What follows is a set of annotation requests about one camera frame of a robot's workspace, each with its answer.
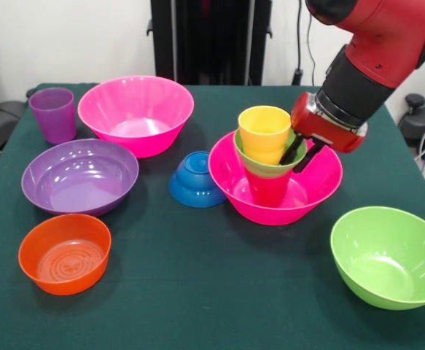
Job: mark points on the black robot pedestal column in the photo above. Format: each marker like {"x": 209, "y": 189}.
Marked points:
{"x": 205, "y": 43}

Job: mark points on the dark green tablecloth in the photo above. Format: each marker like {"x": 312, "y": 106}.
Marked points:
{"x": 197, "y": 273}

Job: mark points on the grey pedestal foot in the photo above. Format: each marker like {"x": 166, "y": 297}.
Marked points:
{"x": 0, "y": 120}
{"x": 412, "y": 127}

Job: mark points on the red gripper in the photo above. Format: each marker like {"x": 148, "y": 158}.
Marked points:
{"x": 325, "y": 131}

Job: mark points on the large lime green bowl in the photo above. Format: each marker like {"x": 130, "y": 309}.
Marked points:
{"x": 387, "y": 255}

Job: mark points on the blue plastic bowl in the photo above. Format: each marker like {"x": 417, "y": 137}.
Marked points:
{"x": 190, "y": 182}

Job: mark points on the small lime green bowl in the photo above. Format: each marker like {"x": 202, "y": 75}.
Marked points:
{"x": 267, "y": 169}

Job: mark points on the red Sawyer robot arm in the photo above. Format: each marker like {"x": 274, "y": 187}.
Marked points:
{"x": 380, "y": 43}

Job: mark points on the magenta plastic bowl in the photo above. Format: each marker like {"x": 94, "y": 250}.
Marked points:
{"x": 318, "y": 189}
{"x": 135, "y": 109}

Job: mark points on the red plastic bowl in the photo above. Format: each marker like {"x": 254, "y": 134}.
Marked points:
{"x": 64, "y": 255}

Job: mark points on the purple plastic cup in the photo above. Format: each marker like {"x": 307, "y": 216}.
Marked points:
{"x": 53, "y": 116}

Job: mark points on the yellow plastic cup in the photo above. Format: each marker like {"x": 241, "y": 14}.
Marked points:
{"x": 263, "y": 135}

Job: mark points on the pink red plastic cup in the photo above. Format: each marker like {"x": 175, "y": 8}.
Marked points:
{"x": 268, "y": 189}

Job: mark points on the purple plastic bowl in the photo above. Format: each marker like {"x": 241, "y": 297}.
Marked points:
{"x": 81, "y": 175}

